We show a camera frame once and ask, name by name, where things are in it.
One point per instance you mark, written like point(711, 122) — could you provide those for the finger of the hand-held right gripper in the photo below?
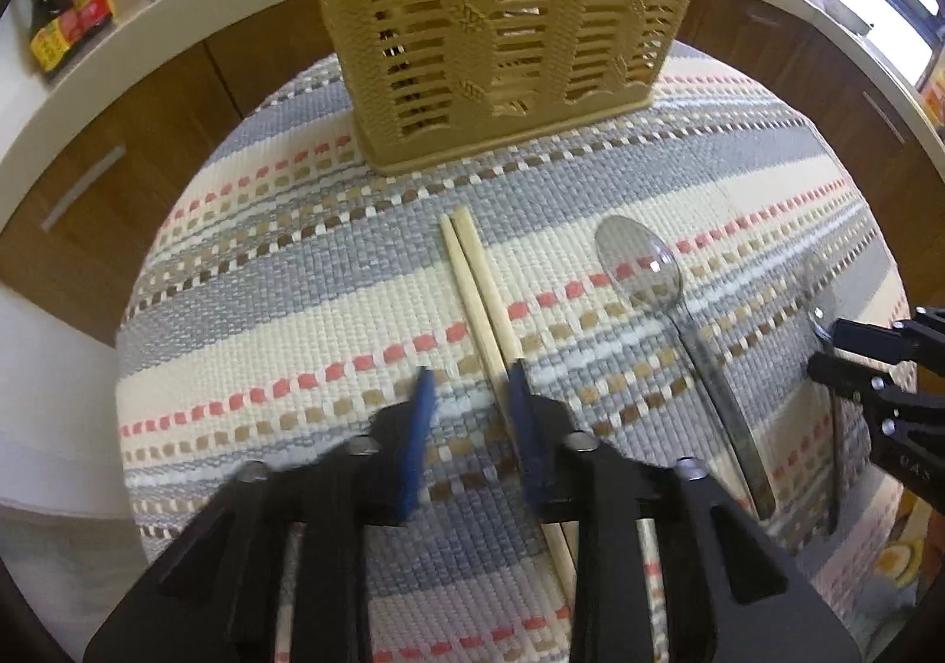
point(845, 374)
point(860, 337)

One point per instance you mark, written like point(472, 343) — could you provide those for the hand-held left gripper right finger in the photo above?
point(530, 445)

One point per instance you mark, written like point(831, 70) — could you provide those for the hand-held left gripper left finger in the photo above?
point(413, 445)

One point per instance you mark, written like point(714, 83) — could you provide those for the metal fork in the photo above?
point(819, 294)

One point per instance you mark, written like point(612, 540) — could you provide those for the wooden chopstick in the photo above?
point(473, 309)
point(486, 279)

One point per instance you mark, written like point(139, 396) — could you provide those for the metal spoon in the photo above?
point(638, 264)

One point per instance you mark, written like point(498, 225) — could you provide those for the yellow plastic utensil basket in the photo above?
point(458, 146)

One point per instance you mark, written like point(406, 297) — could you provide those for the yellow patterned cloth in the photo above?
point(897, 560)

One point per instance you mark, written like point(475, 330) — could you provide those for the striped woven table mat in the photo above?
point(295, 309)

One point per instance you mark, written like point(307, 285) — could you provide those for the red yellow packet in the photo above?
point(934, 103)

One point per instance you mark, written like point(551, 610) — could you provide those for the white kitchen counter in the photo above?
point(148, 21)

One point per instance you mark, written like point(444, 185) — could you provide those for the dark soy sauce bottle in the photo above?
point(52, 39)

